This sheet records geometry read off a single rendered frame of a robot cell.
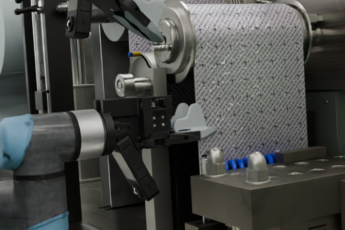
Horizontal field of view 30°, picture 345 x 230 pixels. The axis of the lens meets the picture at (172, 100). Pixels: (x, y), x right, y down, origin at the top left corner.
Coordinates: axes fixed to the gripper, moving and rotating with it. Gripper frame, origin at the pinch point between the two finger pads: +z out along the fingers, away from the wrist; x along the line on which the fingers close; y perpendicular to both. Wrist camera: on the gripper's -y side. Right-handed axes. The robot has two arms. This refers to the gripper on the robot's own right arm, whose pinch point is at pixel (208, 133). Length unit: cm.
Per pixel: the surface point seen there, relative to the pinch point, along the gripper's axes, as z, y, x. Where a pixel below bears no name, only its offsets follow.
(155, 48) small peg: -7.2, 14.8, 3.6
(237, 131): 5.9, -0.3, -0.3
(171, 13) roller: -3.5, 20.7, 4.0
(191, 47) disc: -2.6, 14.6, -0.3
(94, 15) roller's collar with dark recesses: -7.4, 22.8, 28.4
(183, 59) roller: -3.3, 12.6, 1.4
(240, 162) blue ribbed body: 3.9, -5.1, -3.2
